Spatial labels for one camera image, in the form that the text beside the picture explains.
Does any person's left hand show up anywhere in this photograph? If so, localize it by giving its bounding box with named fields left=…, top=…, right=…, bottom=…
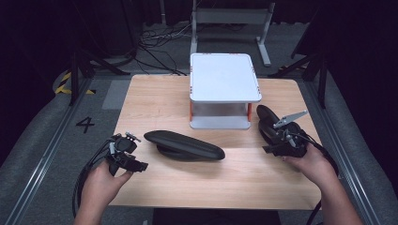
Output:
left=82, top=160, right=134, bottom=207

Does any bundle of black floor cables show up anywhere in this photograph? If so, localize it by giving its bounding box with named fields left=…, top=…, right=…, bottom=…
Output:
left=125, top=20, right=195, bottom=78

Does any grey metal floor rail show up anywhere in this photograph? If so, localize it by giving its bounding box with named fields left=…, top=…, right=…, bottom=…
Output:
left=303, top=80, right=382, bottom=225
left=3, top=77, right=92, bottom=225

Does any grey metal stand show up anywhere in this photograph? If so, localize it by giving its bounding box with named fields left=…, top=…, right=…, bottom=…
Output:
left=189, top=0, right=277, bottom=68

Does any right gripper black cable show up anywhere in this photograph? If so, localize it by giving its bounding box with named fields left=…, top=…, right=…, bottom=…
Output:
left=289, top=132, right=342, bottom=225

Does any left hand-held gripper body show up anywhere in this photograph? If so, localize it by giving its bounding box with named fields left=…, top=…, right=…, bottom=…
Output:
left=105, top=131, right=143, bottom=177

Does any black slipper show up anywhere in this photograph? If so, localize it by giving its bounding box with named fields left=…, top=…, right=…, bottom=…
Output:
left=143, top=129, right=226, bottom=163
left=255, top=104, right=284, bottom=148

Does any yellow black striped tape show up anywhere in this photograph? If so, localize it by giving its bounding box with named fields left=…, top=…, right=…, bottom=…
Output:
left=54, top=70, right=97, bottom=96

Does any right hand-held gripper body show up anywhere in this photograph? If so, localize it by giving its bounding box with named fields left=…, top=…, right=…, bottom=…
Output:
left=269, top=110, right=314, bottom=158

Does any person's right hand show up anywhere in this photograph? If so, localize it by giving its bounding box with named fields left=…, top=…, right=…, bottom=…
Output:
left=283, top=143, right=340, bottom=190

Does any black tripod stand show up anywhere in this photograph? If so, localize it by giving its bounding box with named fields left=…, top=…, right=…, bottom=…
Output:
left=268, top=51, right=330, bottom=110
left=68, top=46, right=131, bottom=107

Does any white shoe rack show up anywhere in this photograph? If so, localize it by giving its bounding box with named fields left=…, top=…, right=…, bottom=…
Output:
left=189, top=52, right=263, bottom=131

